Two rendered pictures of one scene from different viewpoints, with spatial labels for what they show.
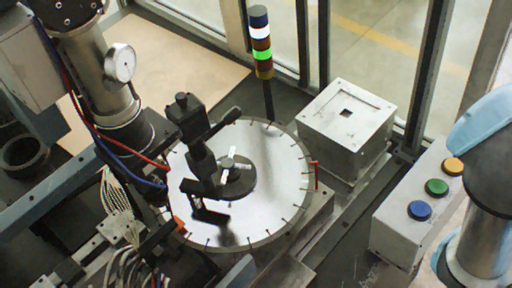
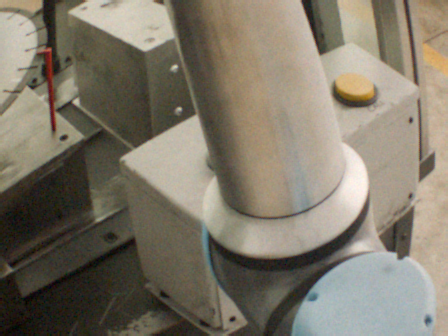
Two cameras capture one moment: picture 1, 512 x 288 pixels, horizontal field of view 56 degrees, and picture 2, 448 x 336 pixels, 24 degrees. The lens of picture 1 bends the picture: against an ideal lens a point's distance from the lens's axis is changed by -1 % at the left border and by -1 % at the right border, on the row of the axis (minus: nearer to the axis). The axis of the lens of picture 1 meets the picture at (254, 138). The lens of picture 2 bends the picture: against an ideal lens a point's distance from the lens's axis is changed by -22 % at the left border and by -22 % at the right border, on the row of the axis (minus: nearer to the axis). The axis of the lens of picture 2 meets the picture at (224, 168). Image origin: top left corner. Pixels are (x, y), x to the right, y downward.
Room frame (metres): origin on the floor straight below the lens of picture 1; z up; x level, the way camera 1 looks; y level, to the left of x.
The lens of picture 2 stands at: (-0.34, -0.36, 1.51)
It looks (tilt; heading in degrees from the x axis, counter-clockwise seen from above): 37 degrees down; 4
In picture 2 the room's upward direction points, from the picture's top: 6 degrees counter-clockwise
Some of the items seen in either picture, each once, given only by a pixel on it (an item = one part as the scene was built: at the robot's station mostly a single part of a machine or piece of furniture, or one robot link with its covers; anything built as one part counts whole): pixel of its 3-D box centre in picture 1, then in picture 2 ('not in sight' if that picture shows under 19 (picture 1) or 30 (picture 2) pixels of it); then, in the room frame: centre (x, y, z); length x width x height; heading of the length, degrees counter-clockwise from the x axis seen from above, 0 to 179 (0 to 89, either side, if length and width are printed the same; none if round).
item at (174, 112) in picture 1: (194, 137); not in sight; (0.55, 0.10, 1.17); 0.06 x 0.05 x 0.20; 121
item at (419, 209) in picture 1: (419, 210); not in sight; (0.48, -0.31, 0.90); 0.04 x 0.04 x 0.02
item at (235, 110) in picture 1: (214, 119); not in sight; (0.55, 0.06, 1.21); 0.08 x 0.06 x 0.03; 130
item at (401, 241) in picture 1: (425, 203); (297, 184); (0.54, -0.35, 0.82); 0.28 x 0.11 x 0.15; 130
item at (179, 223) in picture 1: (164, 242); not in sight; (0.49, 0.21, 0.95); 0.10 x 0.03 x 0.07; 130
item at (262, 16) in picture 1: (258, 16); not in sight; (0.89, -0.05, 1.14); 0.05 x 0.04 x 0.03; 40
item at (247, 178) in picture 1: (230, 174); not in sight; (0.61, 0.06, 0.96); 0.11 x 0.11 x 0.03
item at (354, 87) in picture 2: (453, 167); (355, 91); (0.57, -0.42, 0.90); 0.04 x 0.04 x 0.02
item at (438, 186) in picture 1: (437, 188); not in sight; (0.53, -0.36, 0.90); 0.04 x 0.04 x 0.02
